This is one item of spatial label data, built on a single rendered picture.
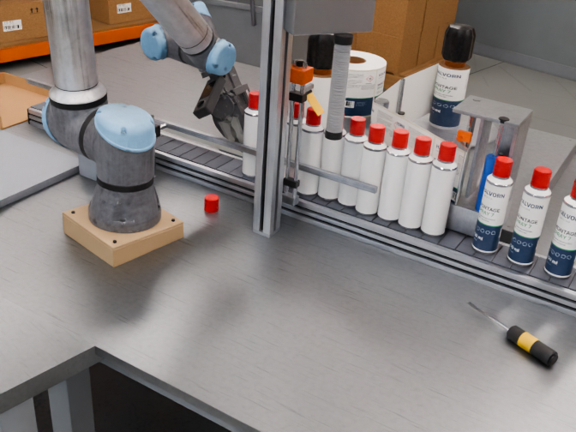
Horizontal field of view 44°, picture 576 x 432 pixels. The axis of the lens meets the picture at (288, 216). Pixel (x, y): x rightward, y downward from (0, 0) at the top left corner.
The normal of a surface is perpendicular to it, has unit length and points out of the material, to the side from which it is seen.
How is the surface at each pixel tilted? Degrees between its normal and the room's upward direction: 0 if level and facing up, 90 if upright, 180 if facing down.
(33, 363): 0
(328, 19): 90
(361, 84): 90
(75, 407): 90
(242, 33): 94
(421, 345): 0
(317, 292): 0
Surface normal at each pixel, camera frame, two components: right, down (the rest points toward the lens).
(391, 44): -0.61, 0.35
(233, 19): -0.41, 0.47
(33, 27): 0.71, 0.38
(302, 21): 0.40, 0.47
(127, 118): 0.21, -0.82
